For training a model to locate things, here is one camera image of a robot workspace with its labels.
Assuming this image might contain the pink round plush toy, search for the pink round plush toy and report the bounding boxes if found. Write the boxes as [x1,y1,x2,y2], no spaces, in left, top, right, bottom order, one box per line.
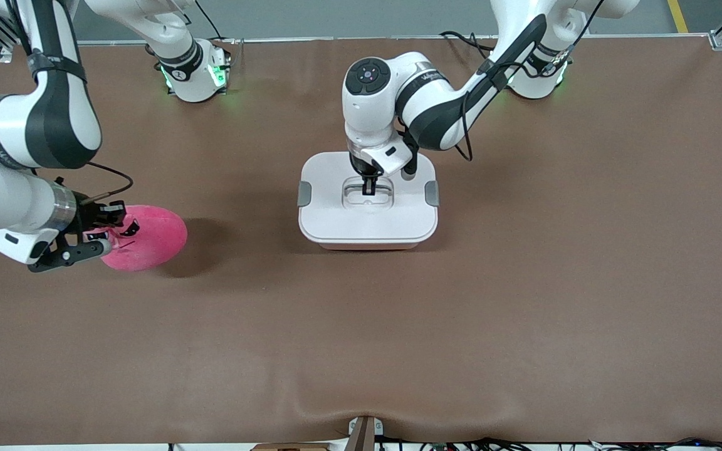
[84,204,188,272]

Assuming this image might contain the white box lid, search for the white box lid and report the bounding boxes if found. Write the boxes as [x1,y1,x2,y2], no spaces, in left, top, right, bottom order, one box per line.
[298,152,439,245]

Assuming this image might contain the pale pink box base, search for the pale pink box base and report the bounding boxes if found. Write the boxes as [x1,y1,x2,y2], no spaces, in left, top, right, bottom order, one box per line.
[317,241,421,252]

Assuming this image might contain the brown table mat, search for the brown table mat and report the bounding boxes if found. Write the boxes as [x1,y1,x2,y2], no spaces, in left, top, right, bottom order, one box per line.
[0,34,722,447]

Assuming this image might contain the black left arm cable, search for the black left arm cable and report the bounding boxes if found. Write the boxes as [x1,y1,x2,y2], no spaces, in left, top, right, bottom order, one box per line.
[458,0,606,162]

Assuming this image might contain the black left base cables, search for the black left base cables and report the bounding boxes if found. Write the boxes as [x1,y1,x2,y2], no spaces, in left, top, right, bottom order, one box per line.
[439,30,509,66]

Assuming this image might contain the black right base cable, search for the black right base cable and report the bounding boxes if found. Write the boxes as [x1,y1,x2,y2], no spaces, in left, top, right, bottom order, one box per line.
[195,0,227,44]

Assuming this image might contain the wooden post with bracket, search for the wooden post with bracket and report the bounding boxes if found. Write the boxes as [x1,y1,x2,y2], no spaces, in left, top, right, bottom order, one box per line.
[347,415,384,451]

